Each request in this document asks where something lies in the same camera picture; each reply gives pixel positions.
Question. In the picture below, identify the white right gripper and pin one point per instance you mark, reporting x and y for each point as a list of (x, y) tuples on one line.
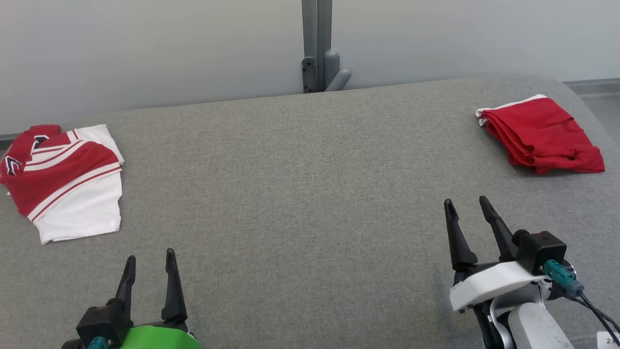
[(489, 286)]

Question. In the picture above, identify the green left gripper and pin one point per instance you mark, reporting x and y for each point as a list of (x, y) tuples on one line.
[(160, 339)]

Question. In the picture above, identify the red white basketball jersey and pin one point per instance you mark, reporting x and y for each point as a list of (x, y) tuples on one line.
[(82, 208)]

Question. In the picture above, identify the red shorts white stripe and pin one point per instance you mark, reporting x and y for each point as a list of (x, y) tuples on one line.
[(542, 135)]

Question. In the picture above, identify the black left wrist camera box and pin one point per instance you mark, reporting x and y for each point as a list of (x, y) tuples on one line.
[(101, 322)]

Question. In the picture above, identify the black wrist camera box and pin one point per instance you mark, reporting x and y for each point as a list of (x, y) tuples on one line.
[(101, 322), (542, 249)]

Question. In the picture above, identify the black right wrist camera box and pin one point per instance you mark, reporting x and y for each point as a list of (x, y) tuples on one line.
[(542, 249)]

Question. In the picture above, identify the perforated metal bracket plate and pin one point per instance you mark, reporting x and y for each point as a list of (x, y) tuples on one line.
[(308, 75)]

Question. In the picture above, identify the grey metal post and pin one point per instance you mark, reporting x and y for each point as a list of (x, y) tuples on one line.
[(317, 29)]

